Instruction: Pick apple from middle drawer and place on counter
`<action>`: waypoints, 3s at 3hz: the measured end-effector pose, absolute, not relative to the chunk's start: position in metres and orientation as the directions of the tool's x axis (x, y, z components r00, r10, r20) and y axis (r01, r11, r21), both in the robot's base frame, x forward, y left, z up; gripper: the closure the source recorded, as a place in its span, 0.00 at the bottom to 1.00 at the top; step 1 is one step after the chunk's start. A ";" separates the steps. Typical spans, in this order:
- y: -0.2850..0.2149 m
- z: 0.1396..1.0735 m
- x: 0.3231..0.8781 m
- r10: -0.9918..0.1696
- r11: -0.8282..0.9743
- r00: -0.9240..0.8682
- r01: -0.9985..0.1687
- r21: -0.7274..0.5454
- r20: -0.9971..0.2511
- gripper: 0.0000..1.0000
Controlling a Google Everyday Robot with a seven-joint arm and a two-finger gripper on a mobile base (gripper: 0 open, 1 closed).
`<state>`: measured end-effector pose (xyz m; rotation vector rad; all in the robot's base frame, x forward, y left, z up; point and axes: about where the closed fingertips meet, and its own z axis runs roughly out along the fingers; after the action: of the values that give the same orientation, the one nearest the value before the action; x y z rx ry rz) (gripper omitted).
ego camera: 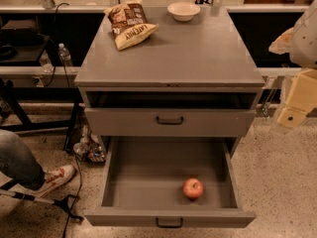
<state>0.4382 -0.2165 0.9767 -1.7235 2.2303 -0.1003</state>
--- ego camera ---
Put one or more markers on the white red sneaker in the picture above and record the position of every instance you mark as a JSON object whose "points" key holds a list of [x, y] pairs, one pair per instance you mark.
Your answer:
{"points": [[54, 179]]}

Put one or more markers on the clear water bottle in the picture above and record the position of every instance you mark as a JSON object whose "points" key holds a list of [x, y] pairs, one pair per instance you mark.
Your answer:
{"points": [[65, 55]]}

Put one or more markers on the pile of small clutter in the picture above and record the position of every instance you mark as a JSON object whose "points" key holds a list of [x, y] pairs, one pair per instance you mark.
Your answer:
{"points": [[88, 148]]}

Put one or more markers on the red apple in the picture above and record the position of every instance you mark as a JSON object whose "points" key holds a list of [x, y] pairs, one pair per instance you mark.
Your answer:
{"points": [[192, 188]]}

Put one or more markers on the chips bag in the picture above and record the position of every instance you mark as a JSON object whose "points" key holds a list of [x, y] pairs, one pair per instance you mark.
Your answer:
{"points": [[129, 24]]}

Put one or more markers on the jeans leg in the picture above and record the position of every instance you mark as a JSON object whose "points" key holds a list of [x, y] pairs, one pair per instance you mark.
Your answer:
{"points": [[17, 162]]}

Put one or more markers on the black white stand leg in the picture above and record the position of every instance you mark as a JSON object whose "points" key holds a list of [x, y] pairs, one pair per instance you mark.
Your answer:
{"points": [[63, 204]]}

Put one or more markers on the closed grey upper drawer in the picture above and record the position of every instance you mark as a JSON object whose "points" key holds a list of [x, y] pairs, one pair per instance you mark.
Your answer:
{"points": [[169, 122]]}

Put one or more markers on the black table frame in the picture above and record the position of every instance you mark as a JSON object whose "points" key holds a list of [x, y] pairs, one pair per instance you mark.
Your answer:
{"points": [[40, 101]]}

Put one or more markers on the open grey bottom drawer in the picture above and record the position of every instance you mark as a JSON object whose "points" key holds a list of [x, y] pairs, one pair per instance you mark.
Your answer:
{"points": [[143, 184]]}

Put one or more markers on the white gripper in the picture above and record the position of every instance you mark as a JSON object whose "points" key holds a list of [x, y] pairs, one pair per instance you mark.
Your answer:
{"points": [[305, 42]]}

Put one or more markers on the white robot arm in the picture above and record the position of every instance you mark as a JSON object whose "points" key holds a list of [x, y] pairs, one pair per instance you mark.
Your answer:
{"points": [[300, 42]]}

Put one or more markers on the grey drawer cabinet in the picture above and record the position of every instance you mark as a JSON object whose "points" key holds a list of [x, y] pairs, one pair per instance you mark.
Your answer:
{"points": [[202, 64]]}

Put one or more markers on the white bowl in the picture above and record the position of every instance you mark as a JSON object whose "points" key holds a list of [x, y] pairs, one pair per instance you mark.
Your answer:
{"points": [[183, 11]]}

